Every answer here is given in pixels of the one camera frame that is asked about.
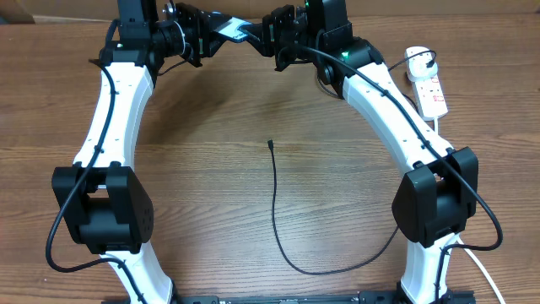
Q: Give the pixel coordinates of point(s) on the white charger plug adapter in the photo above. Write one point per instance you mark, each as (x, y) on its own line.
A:
(421, 64)

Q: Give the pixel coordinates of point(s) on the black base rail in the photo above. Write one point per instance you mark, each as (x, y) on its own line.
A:
(364, 297)

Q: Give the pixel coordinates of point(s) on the white power strip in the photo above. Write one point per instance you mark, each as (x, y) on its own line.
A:
(431, 101)

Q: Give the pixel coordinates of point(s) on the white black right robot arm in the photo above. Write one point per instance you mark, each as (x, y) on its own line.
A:
(438, 191)

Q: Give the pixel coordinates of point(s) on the black Galaxy smartphone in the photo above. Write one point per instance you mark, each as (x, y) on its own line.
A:
(230, 30)

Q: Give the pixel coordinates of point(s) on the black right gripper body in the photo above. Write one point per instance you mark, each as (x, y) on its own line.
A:
(280, 30)

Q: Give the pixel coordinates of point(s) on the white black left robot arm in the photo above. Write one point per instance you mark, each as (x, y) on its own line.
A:
(101, 200)

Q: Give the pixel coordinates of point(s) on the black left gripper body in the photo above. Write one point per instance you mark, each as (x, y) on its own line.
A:
(197, 34)

